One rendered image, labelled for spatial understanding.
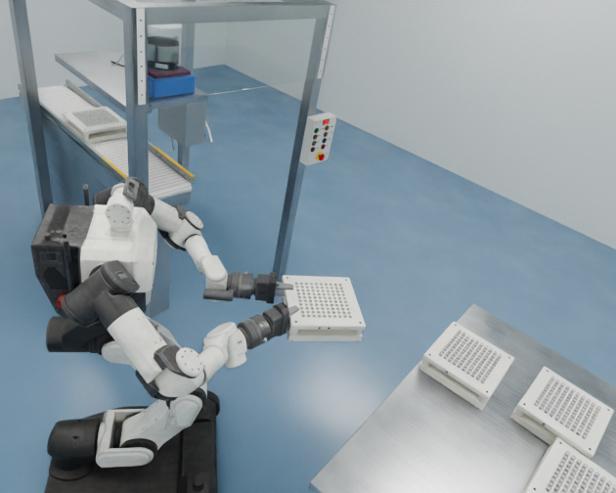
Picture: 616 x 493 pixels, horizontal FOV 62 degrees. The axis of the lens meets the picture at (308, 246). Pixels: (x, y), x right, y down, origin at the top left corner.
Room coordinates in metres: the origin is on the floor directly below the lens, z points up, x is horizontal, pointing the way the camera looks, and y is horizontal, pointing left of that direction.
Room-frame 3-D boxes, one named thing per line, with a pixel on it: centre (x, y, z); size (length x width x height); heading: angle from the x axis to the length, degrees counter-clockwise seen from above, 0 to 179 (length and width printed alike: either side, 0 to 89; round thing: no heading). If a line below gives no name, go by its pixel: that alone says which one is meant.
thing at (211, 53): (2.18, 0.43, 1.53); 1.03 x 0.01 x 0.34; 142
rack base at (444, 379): (1.31, -0.63, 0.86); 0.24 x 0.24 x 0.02; 58
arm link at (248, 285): (1.32, 0.14, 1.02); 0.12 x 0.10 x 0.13; 98
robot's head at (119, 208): (1.13, 0.52, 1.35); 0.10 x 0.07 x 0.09; 16
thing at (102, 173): (2.40, 1.21, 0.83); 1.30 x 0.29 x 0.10; 52
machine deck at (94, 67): (2.16, 0.92, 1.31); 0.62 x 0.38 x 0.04; 52
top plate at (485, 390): (1.31, -0.63, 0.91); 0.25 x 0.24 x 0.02; 148
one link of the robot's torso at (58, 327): (1.11, 0.61, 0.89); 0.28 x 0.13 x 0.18; 106
